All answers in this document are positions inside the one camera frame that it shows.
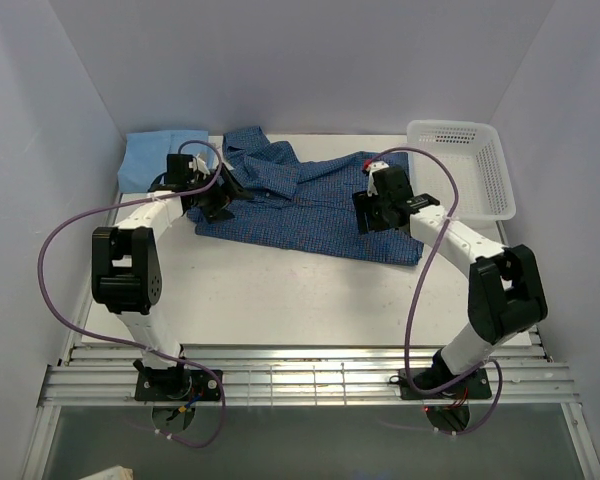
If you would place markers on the white plastic basket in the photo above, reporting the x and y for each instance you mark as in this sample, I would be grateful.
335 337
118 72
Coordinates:
473 154

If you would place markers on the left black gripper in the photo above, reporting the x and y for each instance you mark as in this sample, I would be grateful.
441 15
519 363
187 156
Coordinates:
228 191

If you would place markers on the aluminium rail frame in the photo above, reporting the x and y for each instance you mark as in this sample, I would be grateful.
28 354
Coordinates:
100 374

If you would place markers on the blue plaid long sleeve shirt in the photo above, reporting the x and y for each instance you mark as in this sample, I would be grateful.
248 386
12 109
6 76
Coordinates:
303 206

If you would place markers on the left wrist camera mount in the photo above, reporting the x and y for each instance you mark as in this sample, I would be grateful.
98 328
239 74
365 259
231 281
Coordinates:
198 166

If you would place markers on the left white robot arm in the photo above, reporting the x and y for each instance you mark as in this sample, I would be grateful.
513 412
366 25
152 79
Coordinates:
126 273

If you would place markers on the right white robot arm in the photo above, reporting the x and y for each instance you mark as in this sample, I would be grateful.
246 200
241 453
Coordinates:
505 292

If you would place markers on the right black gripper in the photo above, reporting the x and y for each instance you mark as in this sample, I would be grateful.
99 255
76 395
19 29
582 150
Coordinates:
362 203

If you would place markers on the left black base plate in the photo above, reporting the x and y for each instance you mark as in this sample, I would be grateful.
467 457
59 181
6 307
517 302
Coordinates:
177 384

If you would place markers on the folded light blue shirt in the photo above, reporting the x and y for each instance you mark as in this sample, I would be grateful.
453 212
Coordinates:
145 156

